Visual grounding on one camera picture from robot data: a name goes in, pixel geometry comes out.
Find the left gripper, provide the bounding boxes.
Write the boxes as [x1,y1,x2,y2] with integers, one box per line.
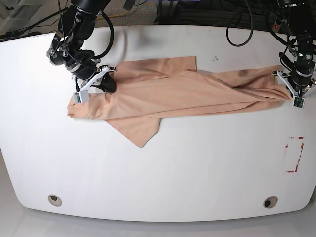
[279,34,316,92]

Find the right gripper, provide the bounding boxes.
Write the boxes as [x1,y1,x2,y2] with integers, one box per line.
[47,46,117,93]

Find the peach T-shirt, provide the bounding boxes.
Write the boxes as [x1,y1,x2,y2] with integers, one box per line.
[68,56,291,147]

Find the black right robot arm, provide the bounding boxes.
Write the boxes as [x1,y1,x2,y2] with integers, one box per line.
[47,0,117,93]

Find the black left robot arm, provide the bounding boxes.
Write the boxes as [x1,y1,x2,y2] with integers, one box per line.
[278,0,316,92]

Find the power strip with red light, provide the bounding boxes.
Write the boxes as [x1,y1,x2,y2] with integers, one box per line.
[272,16,283,33]

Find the red tape rectangle marking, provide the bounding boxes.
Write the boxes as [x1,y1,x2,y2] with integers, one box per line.
[283,136,305,173]

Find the left table grommet hole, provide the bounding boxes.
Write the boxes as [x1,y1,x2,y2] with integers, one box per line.
[48,195,62,207]

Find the table grommet hole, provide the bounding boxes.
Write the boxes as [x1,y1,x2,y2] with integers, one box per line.
[263,196,278,209]
[48,195,62,207]

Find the right table grommet hole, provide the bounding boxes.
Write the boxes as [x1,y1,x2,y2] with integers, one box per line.
[263,196,278,209]

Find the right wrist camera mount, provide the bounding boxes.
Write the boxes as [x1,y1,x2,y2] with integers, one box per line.
[72,65,117,104]

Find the yellow cable on floor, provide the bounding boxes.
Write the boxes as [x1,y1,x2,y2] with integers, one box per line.
[96,7,134,25]

